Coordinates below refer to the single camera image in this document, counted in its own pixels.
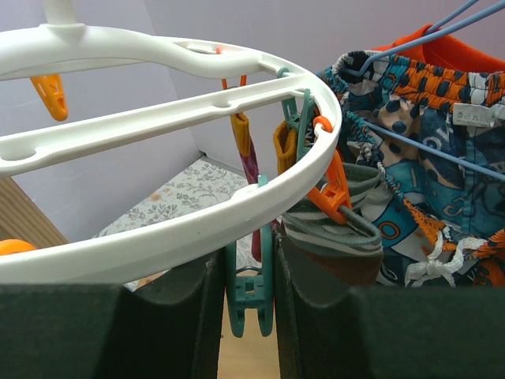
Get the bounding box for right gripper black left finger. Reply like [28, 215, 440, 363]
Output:
[1, 250, 225, 378]

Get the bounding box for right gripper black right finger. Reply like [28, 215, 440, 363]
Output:
[274, 228, 504, 378]

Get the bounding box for teal clothespin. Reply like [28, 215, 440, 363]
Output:
[224, 175, 275, 339]

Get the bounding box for white round sock hanger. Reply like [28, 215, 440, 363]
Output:
[1, 1, 342, 284]

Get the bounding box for wooden drying rack stand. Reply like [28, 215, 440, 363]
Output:
[1, 178, 280, 378]

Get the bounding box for brown striped-cuff sock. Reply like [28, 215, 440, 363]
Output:
[282, 163, 383, 285]

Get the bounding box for floral table mat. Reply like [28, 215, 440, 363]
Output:
[94, 156, 277, 285]

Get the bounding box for patterned blue orange shorts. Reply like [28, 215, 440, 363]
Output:
[319, 51, 504, 287]

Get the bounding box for yellow orange clothespin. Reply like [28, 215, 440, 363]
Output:
[30, 74, 68, 122]

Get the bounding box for blue wire clothes hanger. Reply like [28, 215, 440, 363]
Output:
[339, 0, 505, 178]

